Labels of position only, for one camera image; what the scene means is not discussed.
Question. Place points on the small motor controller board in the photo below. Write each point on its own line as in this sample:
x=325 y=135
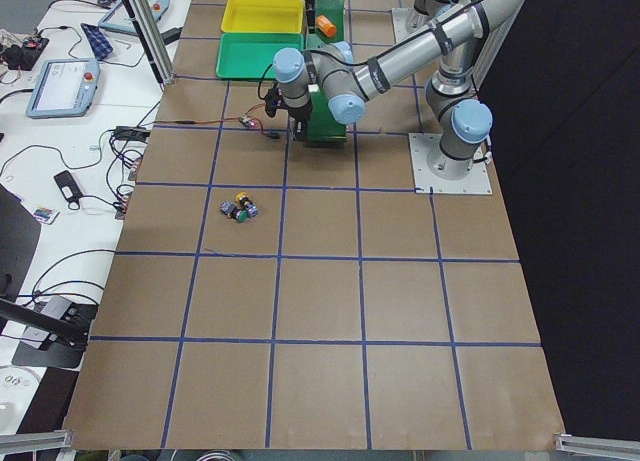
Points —
x=250 y=122

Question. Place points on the black power adapter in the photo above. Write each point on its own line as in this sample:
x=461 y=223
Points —
x=68 y=186

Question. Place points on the plain orange cylinder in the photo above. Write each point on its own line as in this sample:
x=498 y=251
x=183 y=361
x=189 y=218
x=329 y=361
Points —
x=326 y=26

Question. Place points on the blue plaid cloth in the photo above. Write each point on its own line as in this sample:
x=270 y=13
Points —
x=98 y=42

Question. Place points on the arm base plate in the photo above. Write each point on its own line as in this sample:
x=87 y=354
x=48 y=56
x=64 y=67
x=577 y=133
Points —
x=435 y=173
x=405 y=23

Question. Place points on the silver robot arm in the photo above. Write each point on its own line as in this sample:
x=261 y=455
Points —
x=452 y=32

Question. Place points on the yellow plastic tray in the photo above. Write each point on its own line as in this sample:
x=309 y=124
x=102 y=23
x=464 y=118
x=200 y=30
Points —
x=263 y=16

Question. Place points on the near teach pendant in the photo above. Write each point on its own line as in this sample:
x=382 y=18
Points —
x=64 y=88

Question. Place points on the aluminium frame post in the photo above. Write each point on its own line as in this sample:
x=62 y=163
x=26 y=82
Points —
x=151 y=40

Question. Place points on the green plastic tray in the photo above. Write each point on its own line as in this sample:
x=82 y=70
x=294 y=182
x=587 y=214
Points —
x=244 y=56

